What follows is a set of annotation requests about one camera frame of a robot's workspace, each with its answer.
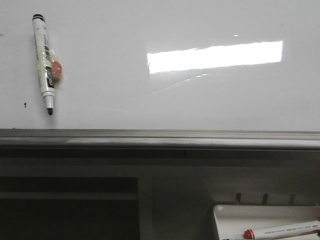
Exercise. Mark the white black whiteboard marker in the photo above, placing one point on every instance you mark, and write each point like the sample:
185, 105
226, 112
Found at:
49, 70

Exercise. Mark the white plastic marker tray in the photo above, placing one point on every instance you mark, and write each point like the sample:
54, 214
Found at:
229, 222

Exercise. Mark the white whiteboard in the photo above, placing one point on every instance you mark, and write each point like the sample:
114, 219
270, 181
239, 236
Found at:
164, 73

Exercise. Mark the red capped whiteboard marker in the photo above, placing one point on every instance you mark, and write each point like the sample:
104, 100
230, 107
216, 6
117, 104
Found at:
282, 231

